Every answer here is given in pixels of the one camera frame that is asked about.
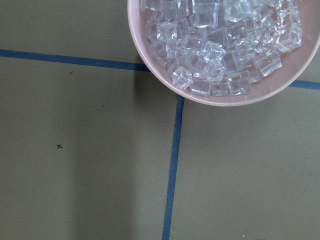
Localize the pink bowl of ice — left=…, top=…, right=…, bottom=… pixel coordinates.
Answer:
left=127, top=0, right=320, bottom=107

